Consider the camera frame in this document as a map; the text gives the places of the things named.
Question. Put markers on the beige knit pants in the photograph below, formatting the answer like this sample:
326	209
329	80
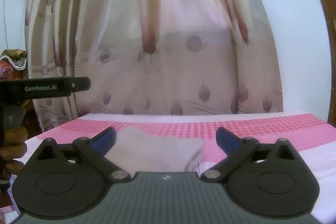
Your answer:
155	150

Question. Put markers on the person's left hand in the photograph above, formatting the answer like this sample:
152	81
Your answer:
15	136

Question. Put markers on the pink checked blanket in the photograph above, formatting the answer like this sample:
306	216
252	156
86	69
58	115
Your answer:
275	134

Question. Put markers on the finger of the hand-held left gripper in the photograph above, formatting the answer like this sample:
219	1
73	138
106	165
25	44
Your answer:
52	87

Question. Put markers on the brown wooden door frame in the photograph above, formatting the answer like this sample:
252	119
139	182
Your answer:
328	16

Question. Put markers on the beige leaf print curtain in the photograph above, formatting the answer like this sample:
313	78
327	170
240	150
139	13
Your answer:
170	43

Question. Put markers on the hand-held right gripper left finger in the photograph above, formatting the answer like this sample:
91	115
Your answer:
103	139

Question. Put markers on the lace-edged patterned cloth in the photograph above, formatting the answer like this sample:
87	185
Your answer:
14	60

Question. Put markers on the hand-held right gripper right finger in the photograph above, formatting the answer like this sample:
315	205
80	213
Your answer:
227	140

